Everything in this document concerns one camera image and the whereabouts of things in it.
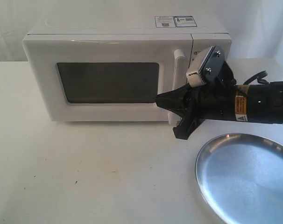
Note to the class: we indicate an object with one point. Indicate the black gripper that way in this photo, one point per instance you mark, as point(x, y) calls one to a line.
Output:
point(215, 101)

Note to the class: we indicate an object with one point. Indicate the white microwave door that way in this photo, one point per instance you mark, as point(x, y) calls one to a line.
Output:
point(108, 77)

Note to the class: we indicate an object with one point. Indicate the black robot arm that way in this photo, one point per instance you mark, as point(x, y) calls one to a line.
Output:
point(256, 101)

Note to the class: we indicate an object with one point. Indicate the white microwave oven body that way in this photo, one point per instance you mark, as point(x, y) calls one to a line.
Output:
point(207, 33)

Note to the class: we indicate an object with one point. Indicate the blue white label sticker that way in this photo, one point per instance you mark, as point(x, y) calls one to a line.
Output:
point(175, 22)

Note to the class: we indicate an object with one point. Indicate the round stainless steel tray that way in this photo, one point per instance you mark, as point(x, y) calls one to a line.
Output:
point(240, 177)

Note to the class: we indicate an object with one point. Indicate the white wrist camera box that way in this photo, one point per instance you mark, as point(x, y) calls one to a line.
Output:
point(206, 66)

